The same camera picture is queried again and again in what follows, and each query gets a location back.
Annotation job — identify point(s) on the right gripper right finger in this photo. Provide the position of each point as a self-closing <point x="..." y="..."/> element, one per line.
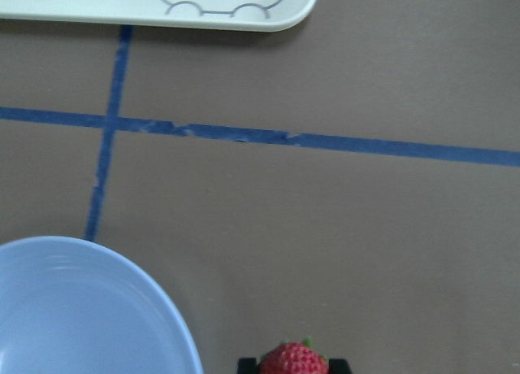
<point x="338" y="366"/>

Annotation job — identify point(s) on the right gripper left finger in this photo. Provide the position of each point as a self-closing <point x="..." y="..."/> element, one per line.
<point x="247" y="366"/>

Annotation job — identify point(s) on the red strawberry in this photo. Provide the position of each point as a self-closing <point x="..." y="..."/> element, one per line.
<point x="293" y="357"/>

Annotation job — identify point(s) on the blue plate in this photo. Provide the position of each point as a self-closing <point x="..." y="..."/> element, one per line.
<point x="72" y="306"/>

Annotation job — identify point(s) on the cream bear tray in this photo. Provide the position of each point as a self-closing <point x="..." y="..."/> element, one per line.
<point x="235" y="15"/>

